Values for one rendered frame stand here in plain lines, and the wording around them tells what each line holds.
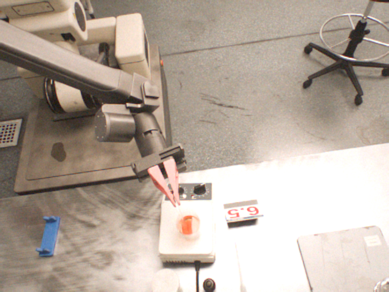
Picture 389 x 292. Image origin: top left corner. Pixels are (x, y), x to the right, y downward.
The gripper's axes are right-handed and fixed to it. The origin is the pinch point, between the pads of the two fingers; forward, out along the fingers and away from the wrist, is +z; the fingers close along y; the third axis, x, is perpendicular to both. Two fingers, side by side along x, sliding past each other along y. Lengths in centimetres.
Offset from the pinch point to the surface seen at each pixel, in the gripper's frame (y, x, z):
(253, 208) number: 17.7, 24.1, 0.3
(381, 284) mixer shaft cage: 27.3, 8.3, 25.7
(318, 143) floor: 87, 101, -40
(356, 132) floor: 110, 101, -36
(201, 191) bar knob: 7.2, 20.4, -8.0
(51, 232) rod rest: -32.3, 24.9, -16.0
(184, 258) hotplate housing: -2.6, 19.6, 5.3
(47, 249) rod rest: -33.1, 23.2, -11.2
